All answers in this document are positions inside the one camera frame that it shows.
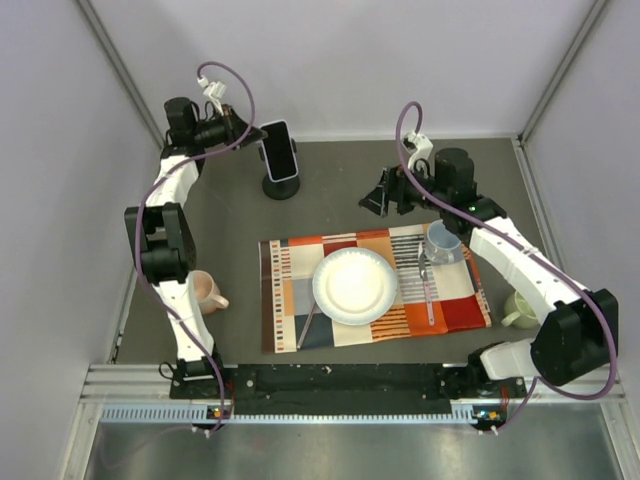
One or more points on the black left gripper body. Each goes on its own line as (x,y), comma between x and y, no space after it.
(218,129)

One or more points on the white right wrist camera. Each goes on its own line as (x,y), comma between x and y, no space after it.
(419,147)

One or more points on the phone with lilac case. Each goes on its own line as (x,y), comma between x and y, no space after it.
(278,152)

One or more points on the blue grey mug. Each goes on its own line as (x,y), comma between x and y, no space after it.
(441,247)

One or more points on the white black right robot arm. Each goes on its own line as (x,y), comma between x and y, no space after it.
(578,327)

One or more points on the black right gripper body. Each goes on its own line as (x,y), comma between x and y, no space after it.
(409,194)

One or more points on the green mug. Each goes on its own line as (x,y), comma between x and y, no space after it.
(518,313)

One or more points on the white ceramic plate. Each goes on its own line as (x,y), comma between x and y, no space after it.
(354,286)

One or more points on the black phone stand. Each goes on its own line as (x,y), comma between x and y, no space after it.
(281,190)

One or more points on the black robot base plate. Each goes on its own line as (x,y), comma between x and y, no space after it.
(316,383)

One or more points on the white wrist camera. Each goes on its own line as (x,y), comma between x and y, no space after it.
(419,147)
(213,91)

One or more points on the colourful patterned placemat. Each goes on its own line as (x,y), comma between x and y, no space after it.
(287,267)

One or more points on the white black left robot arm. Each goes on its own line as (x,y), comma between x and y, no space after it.
(161,243)

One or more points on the pink handled fork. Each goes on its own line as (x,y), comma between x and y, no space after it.
(425,281)

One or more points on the pink handled knife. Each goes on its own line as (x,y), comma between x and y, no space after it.
(306,326)

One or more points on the pink ceramic mug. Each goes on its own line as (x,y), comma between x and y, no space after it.
(207,293)

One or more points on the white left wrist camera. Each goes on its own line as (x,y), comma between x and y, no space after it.
(213,91)

